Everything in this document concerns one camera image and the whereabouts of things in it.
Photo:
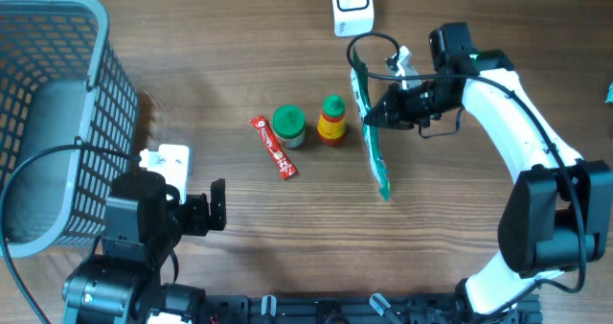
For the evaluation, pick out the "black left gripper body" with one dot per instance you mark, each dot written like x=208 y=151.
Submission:
x=192 y=219

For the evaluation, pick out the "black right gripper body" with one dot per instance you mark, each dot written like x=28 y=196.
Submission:
x=416 y=104

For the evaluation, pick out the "green snack bag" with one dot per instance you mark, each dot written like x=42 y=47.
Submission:
x=370 y=135

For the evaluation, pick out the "red chilli sauce bottle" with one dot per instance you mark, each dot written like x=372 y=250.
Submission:
x=332 y=125

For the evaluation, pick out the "red sauce sachet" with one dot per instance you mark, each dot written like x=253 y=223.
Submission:
x=284 y=165

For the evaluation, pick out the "green lid jar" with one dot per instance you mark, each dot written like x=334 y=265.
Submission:
x=289 y=126

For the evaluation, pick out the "teal wet wipes pack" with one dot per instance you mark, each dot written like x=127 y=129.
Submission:
x=609 y=97

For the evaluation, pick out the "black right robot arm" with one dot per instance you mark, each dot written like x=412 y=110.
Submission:
x=557 y=217

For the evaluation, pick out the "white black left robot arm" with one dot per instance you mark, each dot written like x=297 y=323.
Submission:
x=120 y=281

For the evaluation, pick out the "white barcode scanner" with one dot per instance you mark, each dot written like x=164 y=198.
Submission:
x=353 y=17

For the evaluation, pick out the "grey plastic shopping basket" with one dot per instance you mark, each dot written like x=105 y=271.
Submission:
x=68 y=118

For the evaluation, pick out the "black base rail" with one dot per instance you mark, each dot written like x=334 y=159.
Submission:
x=335 y=309

